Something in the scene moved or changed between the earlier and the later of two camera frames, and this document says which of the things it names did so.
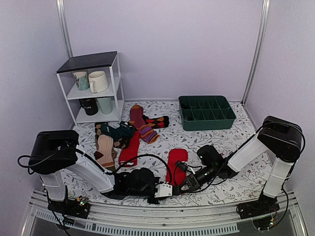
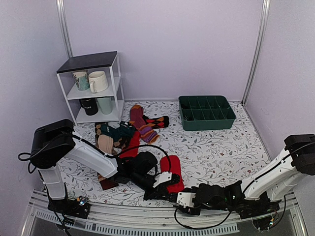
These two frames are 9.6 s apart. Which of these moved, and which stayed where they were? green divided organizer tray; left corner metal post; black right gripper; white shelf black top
Moved: black right gripper
Stayed: left corner metal post; green divided organizer tray; white shelf black top
